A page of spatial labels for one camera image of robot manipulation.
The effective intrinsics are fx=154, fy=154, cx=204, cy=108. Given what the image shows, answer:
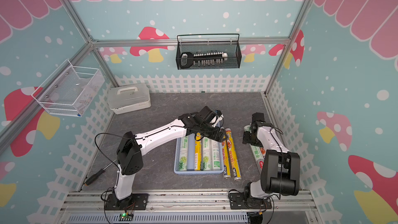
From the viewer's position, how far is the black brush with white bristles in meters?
0.89

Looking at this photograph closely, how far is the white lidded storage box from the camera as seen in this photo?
104cm

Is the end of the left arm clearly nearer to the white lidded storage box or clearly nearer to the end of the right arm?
the end of the right arm
